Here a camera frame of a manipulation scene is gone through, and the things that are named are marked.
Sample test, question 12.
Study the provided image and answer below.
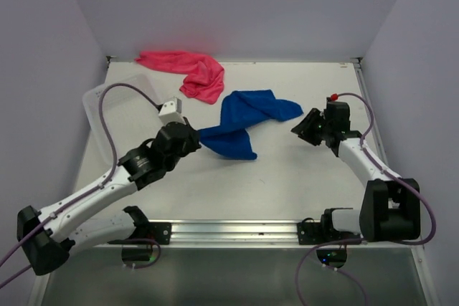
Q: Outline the aluminium rail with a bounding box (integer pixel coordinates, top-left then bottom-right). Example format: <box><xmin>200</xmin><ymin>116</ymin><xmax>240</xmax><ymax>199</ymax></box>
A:
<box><xmin>351</xmin><ymin>57</ymin><xmax>389</xmax><ymax>166</ymax></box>
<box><xmin>146</xmin><ymin>220</ymin><xmax>300</xmax><ymax>249</ymax></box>

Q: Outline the blue towel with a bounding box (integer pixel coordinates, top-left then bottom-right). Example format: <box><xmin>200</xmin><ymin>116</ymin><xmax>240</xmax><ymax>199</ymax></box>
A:
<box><xmin>199</xmin><ymin>90</ymin><xmax>303</xmax><ymax>161</ymax></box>

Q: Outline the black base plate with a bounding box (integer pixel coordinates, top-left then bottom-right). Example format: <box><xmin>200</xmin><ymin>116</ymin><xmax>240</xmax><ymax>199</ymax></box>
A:
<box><xmin>139</xmin><ymin>221</ymin><xmax>172</xmax><ymax>245</ymax></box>
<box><xmin>296</xmin><ymin>218</ymin><xmax>360</xmax><ymax>245</ymax></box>

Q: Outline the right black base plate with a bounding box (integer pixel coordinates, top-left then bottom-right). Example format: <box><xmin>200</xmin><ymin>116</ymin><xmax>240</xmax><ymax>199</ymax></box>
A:
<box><xmin>296</xmin><ymin>218</ymin><xmax>360</xmax><ymax>245</ymax></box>

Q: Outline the pink towel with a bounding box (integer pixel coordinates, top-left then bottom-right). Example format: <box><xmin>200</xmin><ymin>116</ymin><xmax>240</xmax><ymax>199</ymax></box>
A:
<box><xmin>134</xmin><ymin>51</ymin><xmax>225</xmax><ymax>105</ymax></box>

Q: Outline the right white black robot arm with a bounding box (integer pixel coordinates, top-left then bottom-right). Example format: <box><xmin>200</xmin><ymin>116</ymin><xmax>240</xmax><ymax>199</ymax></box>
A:
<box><xmin>291</xmin><ymin>100</ymin><xmax>420</xmax><ymax>244</ymax></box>

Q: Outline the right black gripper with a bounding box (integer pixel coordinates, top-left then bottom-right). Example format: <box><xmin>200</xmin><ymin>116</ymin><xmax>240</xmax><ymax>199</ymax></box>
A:
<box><xmin>291</xmin><ymin>108</ymin><xmax>332</xmax><ymax>146</ymax></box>

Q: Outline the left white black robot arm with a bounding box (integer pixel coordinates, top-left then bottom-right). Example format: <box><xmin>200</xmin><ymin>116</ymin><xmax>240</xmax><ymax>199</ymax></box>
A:
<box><xmin>16</xmin><ymin>122</ymin><xmax>201</xmax><ymax>276</ymax></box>

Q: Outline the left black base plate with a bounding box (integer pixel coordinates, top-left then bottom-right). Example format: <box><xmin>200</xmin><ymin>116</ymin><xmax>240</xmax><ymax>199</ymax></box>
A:
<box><xmin>139</xmin><ymin>221</ymin><xmax>172</xmax><ymax>245</ymax></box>

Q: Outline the front aluminium rail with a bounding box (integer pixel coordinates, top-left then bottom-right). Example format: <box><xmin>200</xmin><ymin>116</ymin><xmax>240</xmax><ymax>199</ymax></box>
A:
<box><xmin>146</xmin><ymin>220</ymin><xmax>300</xmax><ymax>249</ymax></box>

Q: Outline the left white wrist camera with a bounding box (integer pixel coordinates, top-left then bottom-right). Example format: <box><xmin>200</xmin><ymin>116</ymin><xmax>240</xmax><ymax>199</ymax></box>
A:
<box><xmin>158</xmin><ymin>97</ymin><xmax>185</xmax><ymax>125</ymax></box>

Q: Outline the right aluminium rail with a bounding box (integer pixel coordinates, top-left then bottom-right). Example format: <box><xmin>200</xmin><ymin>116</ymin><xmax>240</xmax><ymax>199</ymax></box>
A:
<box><xmin>351</xmin><ymin>57</ymin><xmax>389</xmax><ymax>166</ymax></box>

